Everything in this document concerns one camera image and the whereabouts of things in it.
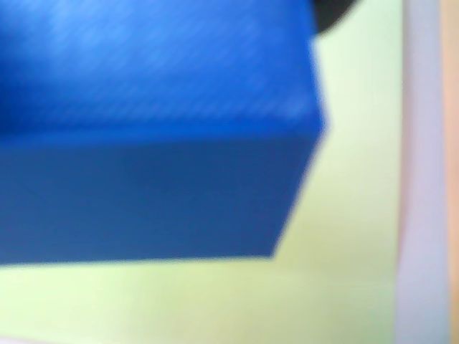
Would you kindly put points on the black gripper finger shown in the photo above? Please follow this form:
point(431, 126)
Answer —
point(330, 14)

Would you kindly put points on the large blue cube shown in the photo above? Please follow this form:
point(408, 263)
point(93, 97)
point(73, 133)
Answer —
point(143, 125)

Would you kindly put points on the orange paper square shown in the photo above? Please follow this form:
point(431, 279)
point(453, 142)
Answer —
point(452, 143)

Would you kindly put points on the green paper square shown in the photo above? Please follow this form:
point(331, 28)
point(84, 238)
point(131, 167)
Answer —
point(358, 197)

